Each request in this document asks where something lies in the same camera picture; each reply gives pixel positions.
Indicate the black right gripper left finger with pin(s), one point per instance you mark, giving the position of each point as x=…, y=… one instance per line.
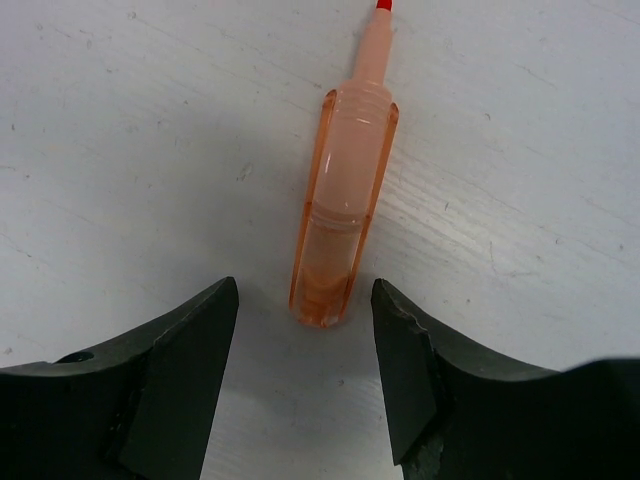
x=138, y=406

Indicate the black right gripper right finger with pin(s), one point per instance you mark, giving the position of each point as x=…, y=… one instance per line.
x=457, y=409

